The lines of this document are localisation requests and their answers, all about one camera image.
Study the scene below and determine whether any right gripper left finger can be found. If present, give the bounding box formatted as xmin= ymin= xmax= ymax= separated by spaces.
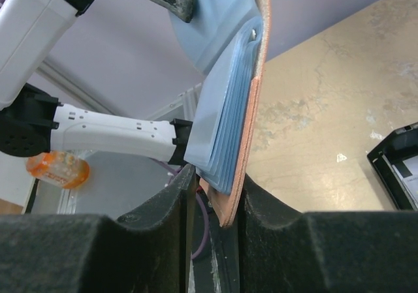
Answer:
xmin=1 ymin=165 xmax=196 ymax=292

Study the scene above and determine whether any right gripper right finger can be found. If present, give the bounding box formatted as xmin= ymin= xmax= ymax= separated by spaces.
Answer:
xmin=237 ymin=177 xmax=417 ymax=292

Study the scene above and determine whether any black bin with silver cards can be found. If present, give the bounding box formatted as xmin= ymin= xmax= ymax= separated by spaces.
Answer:
xmin=367 ymin=123 xmax=417 ymax=211

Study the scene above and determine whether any orange plastic jar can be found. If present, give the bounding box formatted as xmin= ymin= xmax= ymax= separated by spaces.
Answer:
xmin=25 ymin=151 xmax=90 ymax=189

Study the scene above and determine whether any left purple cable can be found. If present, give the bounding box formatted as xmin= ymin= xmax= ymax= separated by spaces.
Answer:
xmin=156 ymin=159 xmax=213 ymax=261

